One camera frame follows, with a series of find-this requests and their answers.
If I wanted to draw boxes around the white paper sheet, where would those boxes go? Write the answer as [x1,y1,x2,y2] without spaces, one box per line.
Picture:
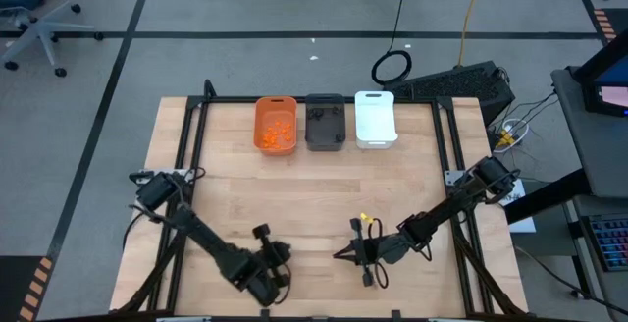
[499,179,537,234]

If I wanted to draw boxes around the orange plastic bin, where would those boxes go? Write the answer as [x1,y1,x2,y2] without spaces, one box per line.
[253,95,298,157]

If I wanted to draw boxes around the grey desk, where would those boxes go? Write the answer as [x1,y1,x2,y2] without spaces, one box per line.
[549,65,628,200]

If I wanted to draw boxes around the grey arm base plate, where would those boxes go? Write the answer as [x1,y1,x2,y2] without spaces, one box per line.
[139,168,190,178]
[444,169,467,187]

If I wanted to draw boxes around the long yellow cable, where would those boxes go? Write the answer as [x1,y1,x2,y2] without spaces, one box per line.
[456,0,488,68]

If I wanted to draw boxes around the black computer monitor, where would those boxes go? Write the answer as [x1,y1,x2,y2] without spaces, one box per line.
[573,29,628,118]

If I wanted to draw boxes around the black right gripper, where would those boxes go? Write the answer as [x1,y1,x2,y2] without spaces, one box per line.
[332,217,411,288]

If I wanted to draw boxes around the black hazard striped mat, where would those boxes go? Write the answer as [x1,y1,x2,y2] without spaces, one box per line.
[591,7,628,46]
[0,255,55,322]

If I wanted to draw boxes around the power strip yellow plugs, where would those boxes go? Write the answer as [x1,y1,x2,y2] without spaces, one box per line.
[492,117,531,154]

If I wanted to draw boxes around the black coiled cable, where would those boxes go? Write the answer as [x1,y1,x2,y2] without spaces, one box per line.
[370,0,413,86]

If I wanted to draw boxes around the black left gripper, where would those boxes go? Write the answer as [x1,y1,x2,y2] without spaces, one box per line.
[239,223,293,308]

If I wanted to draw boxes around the black aluminium table frame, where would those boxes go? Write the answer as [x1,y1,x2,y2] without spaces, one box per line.
[115,79,526,319]

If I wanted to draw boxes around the black computer tower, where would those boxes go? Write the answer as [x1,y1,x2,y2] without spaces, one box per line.
[382,60,516,127]

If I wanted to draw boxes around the dark grey plastic bin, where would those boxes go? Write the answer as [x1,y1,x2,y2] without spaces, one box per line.
[304,92,347,152]

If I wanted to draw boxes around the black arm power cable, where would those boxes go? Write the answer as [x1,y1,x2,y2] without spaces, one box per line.
[121,203,166,252]

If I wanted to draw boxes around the backlit computer keyboard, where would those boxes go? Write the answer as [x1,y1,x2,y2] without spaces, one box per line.
[581,213,628,273]

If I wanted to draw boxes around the grey keyboard shelf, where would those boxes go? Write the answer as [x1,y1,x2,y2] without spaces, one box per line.
[568,194,628,322]

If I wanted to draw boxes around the white plastic bin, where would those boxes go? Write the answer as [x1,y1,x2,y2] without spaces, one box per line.
[353,90,399,151]

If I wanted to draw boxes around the office chair base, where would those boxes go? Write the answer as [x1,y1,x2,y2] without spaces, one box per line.
[0,0,105,79]

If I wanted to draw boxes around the black desk support beam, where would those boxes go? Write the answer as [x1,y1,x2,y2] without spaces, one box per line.
[503,167,593,226]

